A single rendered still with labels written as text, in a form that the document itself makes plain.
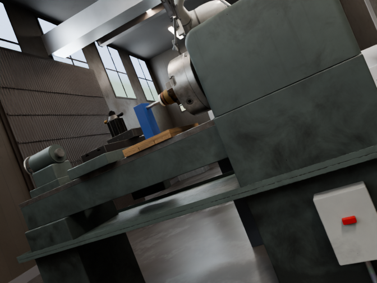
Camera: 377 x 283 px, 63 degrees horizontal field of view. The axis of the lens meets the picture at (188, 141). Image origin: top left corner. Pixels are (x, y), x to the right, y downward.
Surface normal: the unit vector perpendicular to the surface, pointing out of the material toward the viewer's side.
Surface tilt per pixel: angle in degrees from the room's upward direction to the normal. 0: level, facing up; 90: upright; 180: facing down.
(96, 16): 90
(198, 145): 90
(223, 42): 90
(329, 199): 90
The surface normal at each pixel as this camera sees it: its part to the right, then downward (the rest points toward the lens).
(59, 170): 0.83, -0.35
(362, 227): -0.41, 0.15
